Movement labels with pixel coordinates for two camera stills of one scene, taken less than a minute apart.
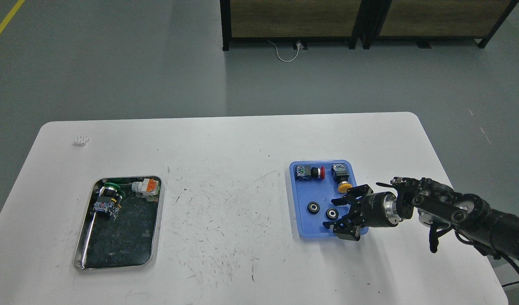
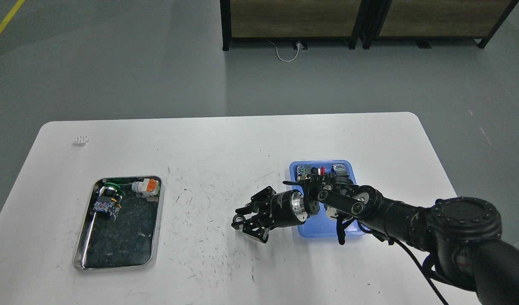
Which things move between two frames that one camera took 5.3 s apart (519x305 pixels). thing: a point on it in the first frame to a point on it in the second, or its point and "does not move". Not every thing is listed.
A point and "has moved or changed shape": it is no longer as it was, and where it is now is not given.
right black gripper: x=378 y=209 to x=289 y=208
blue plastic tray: x=315 y=184 does not move
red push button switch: x=306 y=172 does not move
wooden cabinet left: x=293 y=20 does not move
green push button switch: x=109 y=199 does not move
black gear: x=332 y=214 has moved or changed shape
